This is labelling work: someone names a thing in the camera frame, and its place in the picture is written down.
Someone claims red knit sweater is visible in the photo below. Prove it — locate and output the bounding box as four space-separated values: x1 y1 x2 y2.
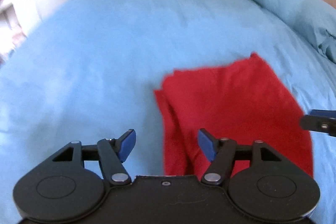
154 54 313 177

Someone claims white shelf unit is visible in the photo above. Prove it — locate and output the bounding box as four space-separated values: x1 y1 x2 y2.
1 0 27 63

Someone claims blue bed sheet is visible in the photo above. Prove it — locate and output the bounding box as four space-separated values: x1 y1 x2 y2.
1 0 335 223

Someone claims rolled blue duvet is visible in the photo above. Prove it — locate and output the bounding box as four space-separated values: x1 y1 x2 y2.
253 0 335 62

